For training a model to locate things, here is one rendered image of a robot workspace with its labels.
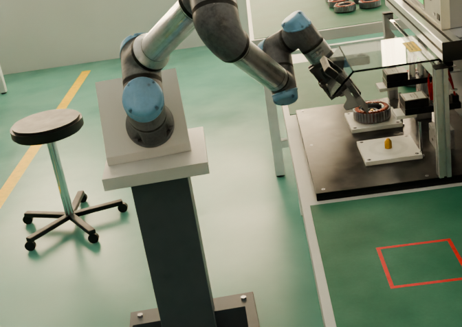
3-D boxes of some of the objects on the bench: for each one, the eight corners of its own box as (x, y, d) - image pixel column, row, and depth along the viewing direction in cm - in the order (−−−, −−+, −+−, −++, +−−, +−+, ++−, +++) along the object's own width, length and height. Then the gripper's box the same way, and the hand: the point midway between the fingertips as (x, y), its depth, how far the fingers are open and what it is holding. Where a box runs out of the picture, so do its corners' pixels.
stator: (357, 126, 215) (355, 115, 214) (350, 114, 226) (350, 102, 224) (394, 121, 214) (393, 109, 213) (387, 108, 225) (386, 97, 223)
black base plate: (317, 201, 182) (315, 193, 181) (296, 116, 241) (295, 110, 240) (506, 176, 179) (506, 168, 178) (438, 96, 238) (438, 90, 237)
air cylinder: (436, 150, 194) (435, 132, 192) (429, 140, 201) (427, 121, 199) (455, 148, 194) (454, 129, 192) (447, 138, 201) (446, 119, 198)
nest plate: (366, 166, 192) (365, 161, 191) (357, 145, 205) (356, 141, 205) (423, 158, 191) (422, 154, 190) (410, 137, 205) (409, 134, 204)
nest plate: (351, 133, 214) (351, 129, 213) (344, 116, 228) (344, 113, 227) (403, 126, 213) (402, 122, 213) (392, 110, 227) (392, 106, 226)
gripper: (304, 58, 223) (342, 106, 229) (311, 77, 205) (350, 128, 211) (327, 42, 221) (364, 91, 227) (335, 58, 203) (375, 111, 209)
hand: (366, 104), depth 218 cm, fingers open, 14 cm apart
